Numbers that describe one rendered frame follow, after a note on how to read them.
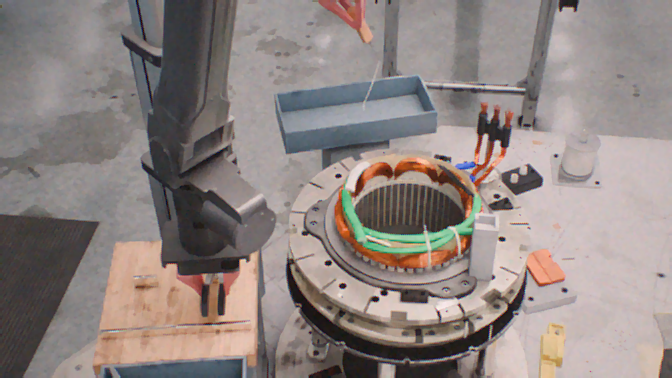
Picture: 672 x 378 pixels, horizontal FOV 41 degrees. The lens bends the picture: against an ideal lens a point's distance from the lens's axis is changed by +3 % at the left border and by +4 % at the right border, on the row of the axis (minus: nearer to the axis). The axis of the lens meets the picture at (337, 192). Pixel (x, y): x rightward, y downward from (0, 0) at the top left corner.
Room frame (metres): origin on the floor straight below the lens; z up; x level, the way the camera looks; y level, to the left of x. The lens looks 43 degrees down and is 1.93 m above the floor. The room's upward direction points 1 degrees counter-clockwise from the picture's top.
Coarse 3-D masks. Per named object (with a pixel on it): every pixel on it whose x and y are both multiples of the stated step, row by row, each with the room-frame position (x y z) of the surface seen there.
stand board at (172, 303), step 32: (128, 256) 0.81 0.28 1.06; (256, 256) 0.80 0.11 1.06; (128, 288) 0.75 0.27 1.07; (160, 288) 0.75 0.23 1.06; (256, 288) 0.75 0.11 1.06; (128, 320) 0.70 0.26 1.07; (160, 320) 0.70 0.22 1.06; (192, 320) 0.70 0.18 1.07; (224, 320) 0.70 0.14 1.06; (256, 320) 0.70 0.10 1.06; (96, 352) 0.65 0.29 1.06; (128, 352) 0.65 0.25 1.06; (160, 352) 0.65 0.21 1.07; (192, 352) 0.65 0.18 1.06; (224, 352) 0.65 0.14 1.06; (256, 352) 0.65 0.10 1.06
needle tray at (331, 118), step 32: (288, 96) 1.17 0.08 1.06; (320, 96) 1.18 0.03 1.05; (352, 96) 1.19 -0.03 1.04; (384, 96) 1.20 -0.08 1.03; (416, 96) 1.21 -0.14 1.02; (288, 128) 1.13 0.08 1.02; (320, 128) 1.08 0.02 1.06; (352, 128) 1.09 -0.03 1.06; (384, 128) 1.10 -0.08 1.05; (416, 128) 1.11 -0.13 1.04
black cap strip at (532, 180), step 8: (528, 168) 1.27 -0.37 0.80; (504, 176) 1.25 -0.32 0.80; (520, 176) 1.25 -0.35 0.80; (528, 176) 1.25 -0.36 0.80; (536, 176) 1.25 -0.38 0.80; (504, 184) 1.23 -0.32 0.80; (512, 184) 1.22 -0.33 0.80; (520, 184) 1.22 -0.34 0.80; (528, 184) 1.23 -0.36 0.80; (536, 184) 1.23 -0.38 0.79; (512, 192) 1.21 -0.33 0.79; (520, 192) 1.22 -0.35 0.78
